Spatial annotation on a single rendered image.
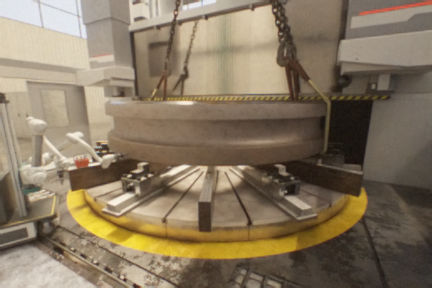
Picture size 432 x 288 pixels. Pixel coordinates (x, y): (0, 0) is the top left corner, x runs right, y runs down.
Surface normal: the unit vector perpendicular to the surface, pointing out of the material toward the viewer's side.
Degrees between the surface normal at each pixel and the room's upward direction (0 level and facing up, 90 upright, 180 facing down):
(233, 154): 90
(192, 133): 90
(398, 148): 90
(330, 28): 90
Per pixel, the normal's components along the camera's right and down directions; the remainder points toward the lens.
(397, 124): -0.46, 0.18
